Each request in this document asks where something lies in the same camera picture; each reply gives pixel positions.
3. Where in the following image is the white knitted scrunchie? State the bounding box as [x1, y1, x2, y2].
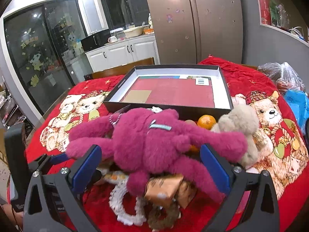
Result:
[108, 171, 147, 226]

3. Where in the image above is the brown triangular snack packet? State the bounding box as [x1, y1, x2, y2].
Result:
[144, 174, 197, 208]

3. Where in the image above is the magenta plush bunny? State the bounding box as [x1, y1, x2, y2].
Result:
[66, 108, 248, 202]

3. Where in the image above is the red bear print blanket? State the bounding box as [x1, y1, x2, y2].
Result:
[25, 56, 308, 231]

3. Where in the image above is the beige fluffy plush toy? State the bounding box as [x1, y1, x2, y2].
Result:
[211, 104, 268, 169]

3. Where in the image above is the orange mandarin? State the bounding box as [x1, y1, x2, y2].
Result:
[197, 115, 216, 130]

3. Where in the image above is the blue plastic bag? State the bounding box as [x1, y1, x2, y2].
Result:
[284, 90, 308, 135]

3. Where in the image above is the black sliding glass door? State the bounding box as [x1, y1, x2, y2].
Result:
[4, 0, 92, 114]

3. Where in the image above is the clear plastic bag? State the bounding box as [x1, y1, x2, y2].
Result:
[257, 62, 305, 94]

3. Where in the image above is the black shallow box tray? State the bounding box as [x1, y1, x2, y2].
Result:
[104, 64, 233, 121]

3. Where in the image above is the black microwave oven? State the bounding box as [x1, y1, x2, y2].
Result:
[81, 29, 111, 52]

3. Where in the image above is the white kitchen cabinet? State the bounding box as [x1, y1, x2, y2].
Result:
[86, 34, 160, 72]

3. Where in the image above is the cream plastic basin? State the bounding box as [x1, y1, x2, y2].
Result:
[124, 26, 143, 38]

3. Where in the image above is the steel double door refrigerator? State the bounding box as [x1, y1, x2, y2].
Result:
[147, 0, 243, 64]

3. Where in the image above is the red gift box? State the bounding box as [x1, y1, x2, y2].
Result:
[259, 0, 272, 26]

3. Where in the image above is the brown braided rope scrunchie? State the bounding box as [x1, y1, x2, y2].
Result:
[147, 203, 181, 231]

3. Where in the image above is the white wall shelf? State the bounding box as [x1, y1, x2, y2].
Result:
[257, 0, 308, 47]

